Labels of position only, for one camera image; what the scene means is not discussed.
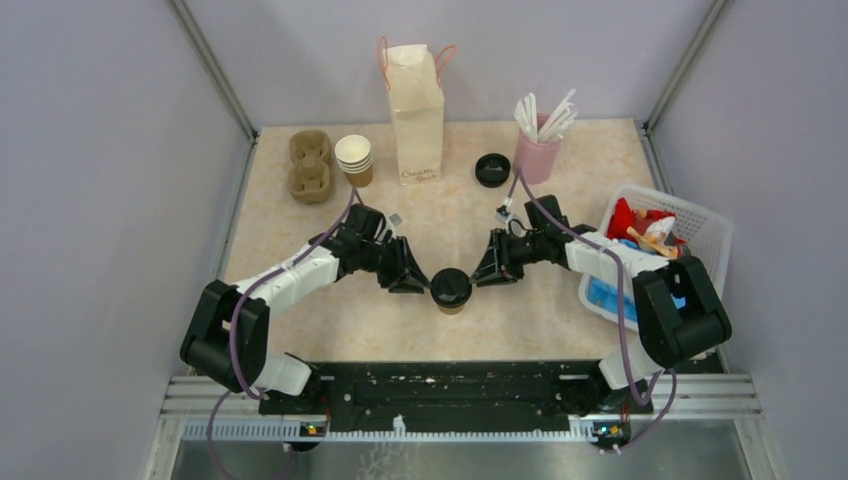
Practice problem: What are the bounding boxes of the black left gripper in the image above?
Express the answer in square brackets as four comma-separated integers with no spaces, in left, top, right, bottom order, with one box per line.
[360,235,432,294]

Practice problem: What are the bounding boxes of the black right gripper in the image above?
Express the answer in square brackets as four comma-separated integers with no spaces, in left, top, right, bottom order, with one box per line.
[469,228,545,288]

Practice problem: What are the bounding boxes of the black plastic cup lid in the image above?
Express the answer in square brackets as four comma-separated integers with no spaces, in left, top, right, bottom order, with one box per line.
[430,268,472,305]

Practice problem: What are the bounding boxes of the brown pulp cup carrier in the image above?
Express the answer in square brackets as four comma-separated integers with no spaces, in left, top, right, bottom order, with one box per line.
[287,130,334,204]

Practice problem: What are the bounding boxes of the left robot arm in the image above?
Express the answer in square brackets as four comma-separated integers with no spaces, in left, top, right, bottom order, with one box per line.
[179,204,430,414]

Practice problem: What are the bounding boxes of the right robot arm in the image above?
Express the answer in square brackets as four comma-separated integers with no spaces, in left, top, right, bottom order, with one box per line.
[471,195,732,412]

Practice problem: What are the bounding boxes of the spare black cup lid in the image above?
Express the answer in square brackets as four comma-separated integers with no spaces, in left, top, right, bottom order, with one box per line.
[474,153,511,188]

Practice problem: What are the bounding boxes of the blue cartoon packet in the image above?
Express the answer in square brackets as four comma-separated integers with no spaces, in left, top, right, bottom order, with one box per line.
[588,278,687,326]

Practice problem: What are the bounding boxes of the pink straw holder cup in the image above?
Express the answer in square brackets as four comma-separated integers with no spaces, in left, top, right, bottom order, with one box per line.
[513,115,563,185]

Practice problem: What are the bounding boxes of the stack of paper cups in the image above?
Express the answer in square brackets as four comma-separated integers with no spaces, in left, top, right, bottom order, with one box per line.
[334,135,373,188]

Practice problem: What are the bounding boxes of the red snack packet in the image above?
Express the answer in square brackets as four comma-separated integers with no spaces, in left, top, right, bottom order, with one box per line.
[606,198,691,259]

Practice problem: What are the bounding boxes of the white wrapped straws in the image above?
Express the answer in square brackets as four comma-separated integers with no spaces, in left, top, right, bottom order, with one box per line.
[513,88,579,144]

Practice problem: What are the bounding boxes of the cream paper gift bag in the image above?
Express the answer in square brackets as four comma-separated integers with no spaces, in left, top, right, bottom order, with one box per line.
[376,36,457,186]

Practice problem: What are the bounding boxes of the white plastic basket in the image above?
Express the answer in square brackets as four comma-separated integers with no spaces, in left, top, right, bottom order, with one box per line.
[577,184,733,323]

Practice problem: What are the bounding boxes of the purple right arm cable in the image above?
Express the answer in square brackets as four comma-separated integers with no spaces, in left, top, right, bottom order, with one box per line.
[506,168,678,455]

